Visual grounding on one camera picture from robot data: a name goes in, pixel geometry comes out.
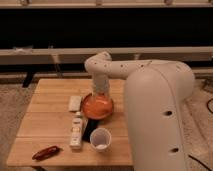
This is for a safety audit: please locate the orange ceramic bowl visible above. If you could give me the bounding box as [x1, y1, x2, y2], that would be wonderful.
[82, 94, 114, 120]

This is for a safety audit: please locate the clear plastic cup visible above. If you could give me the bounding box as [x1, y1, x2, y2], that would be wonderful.
[90, 128, 112, 152]

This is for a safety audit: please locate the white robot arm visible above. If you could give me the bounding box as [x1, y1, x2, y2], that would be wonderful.
[85, 52, 195, 171]

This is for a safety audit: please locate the long white bench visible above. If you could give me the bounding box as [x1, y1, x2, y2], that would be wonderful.
[0, 46, 213, 65]

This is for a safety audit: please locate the wooden table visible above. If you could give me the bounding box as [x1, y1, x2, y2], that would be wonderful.
[7, 79, 132, 167]

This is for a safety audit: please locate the white rectangular box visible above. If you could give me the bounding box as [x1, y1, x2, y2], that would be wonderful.
[68, 96, 82, 112]

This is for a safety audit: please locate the red chili pepper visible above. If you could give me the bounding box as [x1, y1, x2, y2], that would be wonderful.
[32, 146, 61, 161]

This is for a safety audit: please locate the black smartphone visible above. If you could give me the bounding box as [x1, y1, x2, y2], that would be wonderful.
[82, 119, 99, 142]

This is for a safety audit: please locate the white lotion bottle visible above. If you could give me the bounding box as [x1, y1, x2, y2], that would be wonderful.
[69, 111, 83, 149]

